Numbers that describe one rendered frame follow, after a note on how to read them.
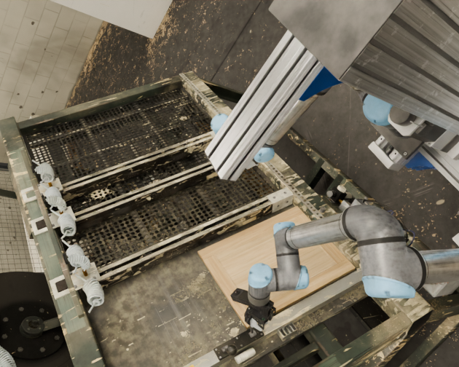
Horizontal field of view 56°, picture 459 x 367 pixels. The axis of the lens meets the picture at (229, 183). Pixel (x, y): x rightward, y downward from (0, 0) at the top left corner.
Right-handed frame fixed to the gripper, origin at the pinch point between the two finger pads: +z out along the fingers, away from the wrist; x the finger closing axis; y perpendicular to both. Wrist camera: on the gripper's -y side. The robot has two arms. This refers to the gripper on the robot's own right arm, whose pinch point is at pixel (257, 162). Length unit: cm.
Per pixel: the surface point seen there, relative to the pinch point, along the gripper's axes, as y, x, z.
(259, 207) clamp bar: 12.9, 0.0, 32.8
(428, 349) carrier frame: -15, 82, 120
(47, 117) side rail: 95, -127, 9
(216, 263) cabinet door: 41.5, 18.3, 20.4
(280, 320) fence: 28, 55, 20
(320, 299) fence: 11, 54, 29
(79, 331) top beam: 91, 29, -18
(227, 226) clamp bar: 29.9, 3.0, 25.0
